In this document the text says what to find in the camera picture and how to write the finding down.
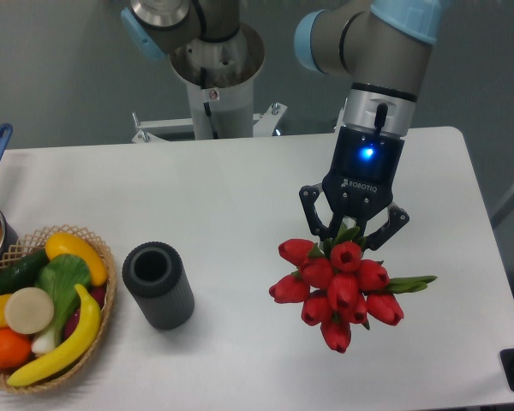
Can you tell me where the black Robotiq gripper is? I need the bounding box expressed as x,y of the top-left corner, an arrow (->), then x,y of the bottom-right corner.
299,126 -> 409,251

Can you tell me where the red tulip bouquet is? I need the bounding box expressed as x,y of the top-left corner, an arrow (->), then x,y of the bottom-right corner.
269,224 -> 437,354

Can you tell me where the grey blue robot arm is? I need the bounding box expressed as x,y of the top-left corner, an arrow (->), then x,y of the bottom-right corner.
121,1 -> 448,250

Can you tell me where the dark grey ribbed vase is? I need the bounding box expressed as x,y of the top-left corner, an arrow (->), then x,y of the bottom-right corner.
122,241 -> 194,330

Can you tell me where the dark red vegetable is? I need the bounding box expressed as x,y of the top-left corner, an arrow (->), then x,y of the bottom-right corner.
63,286 -> 106,340

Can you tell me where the yellow banana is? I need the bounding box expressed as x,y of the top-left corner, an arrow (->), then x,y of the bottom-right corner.
7,284 -> 101,388

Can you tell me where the green bok choy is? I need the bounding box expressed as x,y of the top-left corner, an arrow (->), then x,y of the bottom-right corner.
32,253 -> 91,356

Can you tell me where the beige round disc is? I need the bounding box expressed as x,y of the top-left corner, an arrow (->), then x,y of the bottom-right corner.
4,287 -> 55,335

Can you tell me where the green cucumber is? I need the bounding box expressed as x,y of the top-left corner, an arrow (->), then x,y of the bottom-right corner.
0,249 -> 49,295

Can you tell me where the orange fruit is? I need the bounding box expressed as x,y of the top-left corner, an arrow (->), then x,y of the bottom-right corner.
0,328 -> 32,370

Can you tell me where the woven wicker basket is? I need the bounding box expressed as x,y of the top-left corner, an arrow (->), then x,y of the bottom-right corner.
0,224 -> 117,395

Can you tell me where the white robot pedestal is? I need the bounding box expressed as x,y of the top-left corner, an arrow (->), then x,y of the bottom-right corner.
133,23 -> 287,143

